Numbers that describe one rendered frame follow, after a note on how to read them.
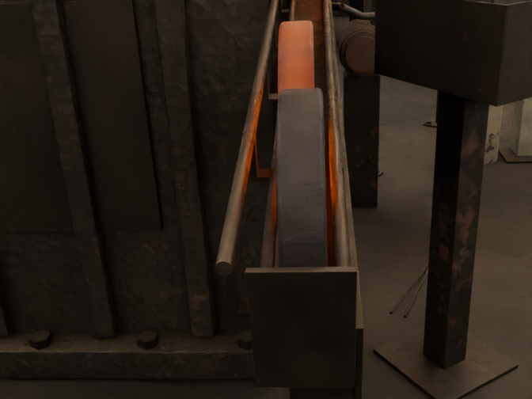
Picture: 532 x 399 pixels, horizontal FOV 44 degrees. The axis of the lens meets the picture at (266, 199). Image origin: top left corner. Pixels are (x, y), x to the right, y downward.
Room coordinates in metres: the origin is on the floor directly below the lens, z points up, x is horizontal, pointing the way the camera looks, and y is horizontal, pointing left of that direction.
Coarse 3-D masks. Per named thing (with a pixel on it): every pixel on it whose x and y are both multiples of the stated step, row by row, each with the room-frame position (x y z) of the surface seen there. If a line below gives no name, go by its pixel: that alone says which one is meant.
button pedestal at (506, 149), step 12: (528, 0) 2.18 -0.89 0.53; (516, 108) 2.18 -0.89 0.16; (528, 108) 2.12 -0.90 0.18; (516, 120) 2.17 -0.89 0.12; (528, 120) 2.11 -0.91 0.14; (516, 132) 2.15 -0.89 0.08; (528, 132) 2.11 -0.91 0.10; (504, 144) 2.24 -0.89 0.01; (516, 144) 2.14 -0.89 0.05; (528, 144) 2.11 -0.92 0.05; (504, 156) 2.13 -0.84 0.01; (516, 156) 2.12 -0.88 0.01; (528, 156) 2.11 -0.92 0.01
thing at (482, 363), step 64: (384, 0) 1.08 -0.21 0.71; (448, 0) 0.96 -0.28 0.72; (384, 64) 1.08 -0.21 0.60; (448, 64) 0.95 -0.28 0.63; (512, 64) 0.88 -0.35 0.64; (448, 128) 1.04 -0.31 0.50; (448, 192) 1.04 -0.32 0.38; (448, 256) 1.03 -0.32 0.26; (448, 320) 1.02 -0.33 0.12; (448, 384) 0.98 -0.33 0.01
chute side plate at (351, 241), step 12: (336, 60) 0.94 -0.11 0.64; (336, 72) 0.89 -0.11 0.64; (336, 84) 0.85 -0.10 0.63; (336, 96) 0.81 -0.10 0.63; (348, 180) 0.59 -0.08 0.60; (348, 192) 0.57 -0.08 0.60; (348, 204) 0.55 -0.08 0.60; (348, 216) 0.53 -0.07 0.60; (348, 228) 0.51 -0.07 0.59; (348, 240) 0.49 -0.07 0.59; (360, 300) 0.41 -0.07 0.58; (360, 312) 0.40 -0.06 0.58; (360, 324) 0.38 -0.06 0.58; (360, 336) 0.38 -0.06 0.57; (360, 348) 0.38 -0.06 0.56; (360, 360) 0.38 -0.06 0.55; (360, 372) 0.38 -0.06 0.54; (360, 384) 0.39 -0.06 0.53; (360, 396) 0.39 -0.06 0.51
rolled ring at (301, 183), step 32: (288, 96) 0.46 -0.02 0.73; (320, 96) 0.46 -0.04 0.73; (288, 128) 0.42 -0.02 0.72; (320, 128) 0.42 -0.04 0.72; (288, 160) 0.40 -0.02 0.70; (320, 160) 0.40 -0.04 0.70; (288, 192) 0.39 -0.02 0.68; (320, 192) 0.39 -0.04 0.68; (288, 224) 0.38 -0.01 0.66; (320, 224) 0.38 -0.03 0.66; (288, 256) 0.38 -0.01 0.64; (320, 256) 0.38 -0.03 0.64
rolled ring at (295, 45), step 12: (288, 24) 0.64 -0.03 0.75; (300, 24) 0.64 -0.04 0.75; (312, 24) 0.65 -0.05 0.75; (288, 36) 0.62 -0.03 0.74; (300, 36) 0.61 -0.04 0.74; (312, 36) 0.62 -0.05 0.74; (288, 48) 0.60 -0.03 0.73; (300, 48) 0.60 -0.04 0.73; (312, 48) 0.60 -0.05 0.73; (288, 60) 0.59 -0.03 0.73; (300, 60) 0.59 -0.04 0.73; (312, 60) 0.59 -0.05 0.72; (288, 72) 0.58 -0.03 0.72; (300, 72) 0.58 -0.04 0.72; (312, 72) 0.58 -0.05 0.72; (288, 84) 0.58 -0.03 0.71; (300, 84) 0.57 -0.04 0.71; (312, 84) 0.57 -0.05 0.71
